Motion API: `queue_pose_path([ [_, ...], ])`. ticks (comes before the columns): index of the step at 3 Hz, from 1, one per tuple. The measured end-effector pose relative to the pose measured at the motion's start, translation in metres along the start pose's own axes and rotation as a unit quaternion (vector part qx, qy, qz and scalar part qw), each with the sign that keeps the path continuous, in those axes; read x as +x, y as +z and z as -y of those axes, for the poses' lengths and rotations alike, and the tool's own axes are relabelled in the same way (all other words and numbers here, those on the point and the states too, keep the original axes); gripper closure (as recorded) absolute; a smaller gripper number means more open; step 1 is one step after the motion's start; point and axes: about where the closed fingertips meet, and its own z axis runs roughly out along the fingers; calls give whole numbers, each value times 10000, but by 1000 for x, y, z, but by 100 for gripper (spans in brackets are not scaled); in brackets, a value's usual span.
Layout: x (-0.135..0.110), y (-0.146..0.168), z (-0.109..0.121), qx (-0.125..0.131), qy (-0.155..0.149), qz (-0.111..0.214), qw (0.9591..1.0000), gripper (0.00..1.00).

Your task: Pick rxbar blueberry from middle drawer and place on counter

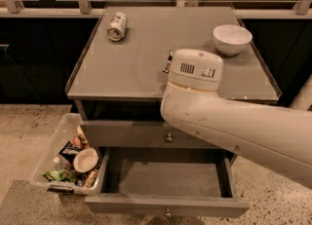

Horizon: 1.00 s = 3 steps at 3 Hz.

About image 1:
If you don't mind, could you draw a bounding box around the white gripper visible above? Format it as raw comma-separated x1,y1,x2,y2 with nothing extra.
168,49,223,91

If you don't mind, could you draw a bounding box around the blue rxbar blueberry packet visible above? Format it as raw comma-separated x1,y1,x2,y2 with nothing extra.
163,50,174,73

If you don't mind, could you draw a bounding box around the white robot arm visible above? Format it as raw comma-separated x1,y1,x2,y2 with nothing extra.
161,49,312,188

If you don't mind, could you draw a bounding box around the grey drawer cabinet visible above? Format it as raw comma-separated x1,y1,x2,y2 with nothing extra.
64,5,283,218

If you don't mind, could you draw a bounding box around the closed grey top drawer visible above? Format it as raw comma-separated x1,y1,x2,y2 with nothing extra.
80,120,216,149

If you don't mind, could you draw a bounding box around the open grey middle drawer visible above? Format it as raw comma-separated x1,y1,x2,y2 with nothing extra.
86,148,250,218

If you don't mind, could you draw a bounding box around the white ceramic bowl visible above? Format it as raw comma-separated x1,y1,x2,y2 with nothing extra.
213,24,253,56

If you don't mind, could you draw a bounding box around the crushed green soda can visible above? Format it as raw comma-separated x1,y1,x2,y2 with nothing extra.
107,12,128,41

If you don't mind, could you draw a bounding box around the white paper bowl in bin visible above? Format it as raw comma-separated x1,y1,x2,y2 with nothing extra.
73,148,98,172

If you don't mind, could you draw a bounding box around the orange snack bar in bin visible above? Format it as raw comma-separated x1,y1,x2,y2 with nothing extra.
84,169,98,188

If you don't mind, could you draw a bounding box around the dark snack packet in bin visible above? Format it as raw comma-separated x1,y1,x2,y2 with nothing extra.
58,141,80,163

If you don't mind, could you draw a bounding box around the clear plastic storage bin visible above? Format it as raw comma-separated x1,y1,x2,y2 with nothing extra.
30,113,107,196

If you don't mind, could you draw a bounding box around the clear plastic bottle in bin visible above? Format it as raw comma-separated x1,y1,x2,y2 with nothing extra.
54,156,72,170

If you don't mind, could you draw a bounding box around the green snack bag in bin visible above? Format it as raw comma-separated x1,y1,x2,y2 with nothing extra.
42,169,73,182

